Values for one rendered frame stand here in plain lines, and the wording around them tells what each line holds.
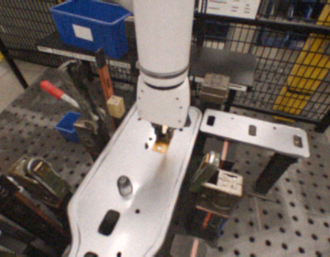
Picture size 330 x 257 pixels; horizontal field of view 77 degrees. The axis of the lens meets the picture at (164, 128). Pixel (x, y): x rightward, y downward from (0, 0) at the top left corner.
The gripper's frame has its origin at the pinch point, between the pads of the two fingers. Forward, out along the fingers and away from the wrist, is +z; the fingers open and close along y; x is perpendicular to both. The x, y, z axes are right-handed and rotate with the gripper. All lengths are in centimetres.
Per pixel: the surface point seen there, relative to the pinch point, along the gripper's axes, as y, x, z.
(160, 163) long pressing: 0.3, -3.5, 8.0
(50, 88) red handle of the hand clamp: -29.0, -0.5, -5.8
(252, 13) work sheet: 14, 54, -9
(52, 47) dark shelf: -61, 33, 5
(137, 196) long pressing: -1.5, -13.5, 8.0
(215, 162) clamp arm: 12.5, -6.8, -3.3
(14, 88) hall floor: -212, 95, 108
